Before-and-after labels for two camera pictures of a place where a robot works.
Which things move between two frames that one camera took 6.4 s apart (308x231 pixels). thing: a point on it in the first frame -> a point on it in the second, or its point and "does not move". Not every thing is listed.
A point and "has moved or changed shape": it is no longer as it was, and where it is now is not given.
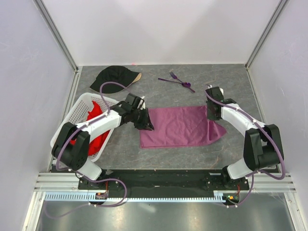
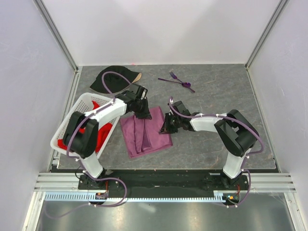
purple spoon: x=186 y=84 does not move
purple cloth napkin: x=178 y=126 has moved or changed shape
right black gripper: x=210 y=116 -> x=166 y=128
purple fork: x=172 y=74 does not move
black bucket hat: x=116 y=74 does not move
